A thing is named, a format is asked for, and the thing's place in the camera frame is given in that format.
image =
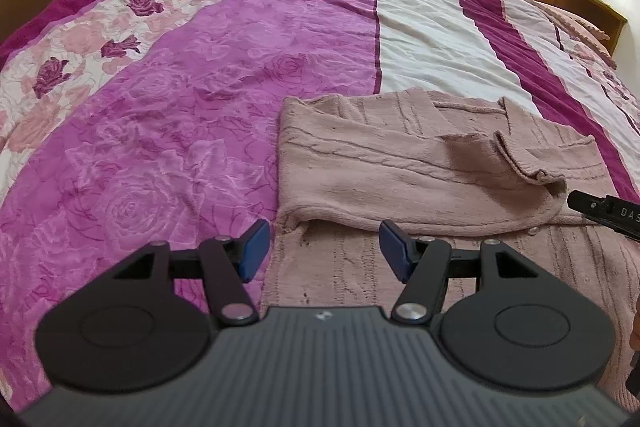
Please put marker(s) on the magenta floral striped bedspread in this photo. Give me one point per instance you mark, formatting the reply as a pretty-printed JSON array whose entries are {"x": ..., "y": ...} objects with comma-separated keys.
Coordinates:
[{"x": 200, "y": 82}]

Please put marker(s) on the pink knitted pillow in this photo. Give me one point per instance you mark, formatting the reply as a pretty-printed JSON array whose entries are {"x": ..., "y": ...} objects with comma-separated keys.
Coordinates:
[{"x": 575, "y": 22}]

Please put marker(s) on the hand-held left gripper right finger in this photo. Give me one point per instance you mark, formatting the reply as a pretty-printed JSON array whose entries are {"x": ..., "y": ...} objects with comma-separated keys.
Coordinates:
[{"x": 395, "y": 252}]

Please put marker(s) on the pink knit cardigan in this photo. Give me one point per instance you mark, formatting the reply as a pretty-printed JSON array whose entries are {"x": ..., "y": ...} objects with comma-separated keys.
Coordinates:
[{"x": 400, "y": 157}]

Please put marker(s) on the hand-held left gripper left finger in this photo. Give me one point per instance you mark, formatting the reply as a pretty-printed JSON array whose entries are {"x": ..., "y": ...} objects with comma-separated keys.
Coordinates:
[{"x": 255, "y": 252}]

